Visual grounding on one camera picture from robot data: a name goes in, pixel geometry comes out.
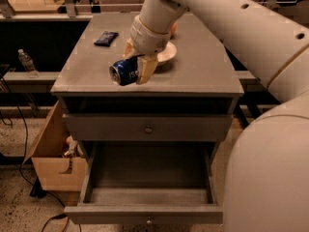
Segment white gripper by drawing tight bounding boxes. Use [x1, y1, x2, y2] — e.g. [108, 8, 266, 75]
[123, 15, 171, 85]

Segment blue pepsi can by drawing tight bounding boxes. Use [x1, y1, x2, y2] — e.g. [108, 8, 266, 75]
[109, 57, 139, 86]

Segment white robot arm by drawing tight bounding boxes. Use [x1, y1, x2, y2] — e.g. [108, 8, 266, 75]
[125, 0, 309, 232]

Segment grey wooden drawer cabinet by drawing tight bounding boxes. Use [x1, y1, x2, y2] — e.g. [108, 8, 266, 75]
[52, 14, 243, 157]

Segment closed grey top drawer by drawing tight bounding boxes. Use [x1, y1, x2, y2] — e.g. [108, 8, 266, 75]
[63, 114, 233, 142]

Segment open grey middle drawer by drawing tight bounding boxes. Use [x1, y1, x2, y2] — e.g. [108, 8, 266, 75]
[65, 143, 223, 225]

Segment white paper bowl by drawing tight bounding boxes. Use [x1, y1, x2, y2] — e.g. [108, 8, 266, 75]
[157, 43, 177, 66]

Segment dark blue snack bag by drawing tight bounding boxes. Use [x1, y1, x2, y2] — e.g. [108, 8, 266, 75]
[94, 31, 119, 47]

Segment orange fruit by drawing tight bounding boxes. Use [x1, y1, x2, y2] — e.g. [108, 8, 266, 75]
[170, 22, 177, 39]

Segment clear plastic water bottle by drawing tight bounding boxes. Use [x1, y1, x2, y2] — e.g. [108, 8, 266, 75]
[18, 49, 40, 78]

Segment open cardboard box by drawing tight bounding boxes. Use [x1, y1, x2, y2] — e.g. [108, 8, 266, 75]
[26, 101, 88, 191]

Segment black power cable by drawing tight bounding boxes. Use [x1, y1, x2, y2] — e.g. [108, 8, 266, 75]
[0, 75, 81, 232]

